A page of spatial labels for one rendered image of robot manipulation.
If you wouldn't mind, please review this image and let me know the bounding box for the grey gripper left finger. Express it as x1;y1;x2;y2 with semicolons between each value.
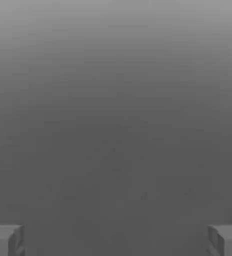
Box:
0;224;26;256

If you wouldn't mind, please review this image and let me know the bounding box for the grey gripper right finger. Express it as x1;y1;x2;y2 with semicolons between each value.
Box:
207;224;232;256

